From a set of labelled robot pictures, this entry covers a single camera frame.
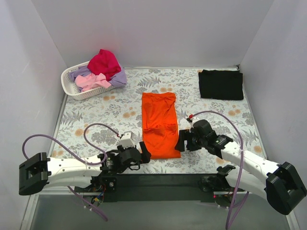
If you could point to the folded black t shirt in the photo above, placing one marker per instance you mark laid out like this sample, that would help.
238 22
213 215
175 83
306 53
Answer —
221 85

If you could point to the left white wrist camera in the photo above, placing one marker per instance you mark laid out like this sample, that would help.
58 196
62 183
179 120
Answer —
126 140

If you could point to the white plastic laundry basket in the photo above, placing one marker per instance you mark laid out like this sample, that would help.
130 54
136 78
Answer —
71 89

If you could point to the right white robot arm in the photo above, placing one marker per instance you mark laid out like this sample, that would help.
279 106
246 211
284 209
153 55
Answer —
279 184

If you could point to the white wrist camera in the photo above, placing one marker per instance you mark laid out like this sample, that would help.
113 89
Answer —
126 140
186 123

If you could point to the lavender t shirt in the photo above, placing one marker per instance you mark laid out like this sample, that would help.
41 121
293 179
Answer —
118 80

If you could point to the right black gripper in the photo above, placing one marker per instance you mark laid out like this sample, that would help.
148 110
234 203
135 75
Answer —
188 140

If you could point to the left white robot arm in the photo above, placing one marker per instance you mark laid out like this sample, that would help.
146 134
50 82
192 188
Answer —
40 171

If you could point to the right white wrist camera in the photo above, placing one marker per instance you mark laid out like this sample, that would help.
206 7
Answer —
186 123

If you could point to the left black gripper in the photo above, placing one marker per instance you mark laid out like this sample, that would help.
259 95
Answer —
138 155

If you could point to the pink t shirt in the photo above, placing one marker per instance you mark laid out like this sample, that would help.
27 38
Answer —
92 81

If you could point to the orange t shirt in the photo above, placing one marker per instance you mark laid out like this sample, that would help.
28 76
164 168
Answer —
159 125

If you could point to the magenta t shirt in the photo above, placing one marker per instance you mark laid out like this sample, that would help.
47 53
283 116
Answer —
104 62

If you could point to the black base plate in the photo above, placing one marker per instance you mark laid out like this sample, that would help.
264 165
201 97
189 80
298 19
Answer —
157 187

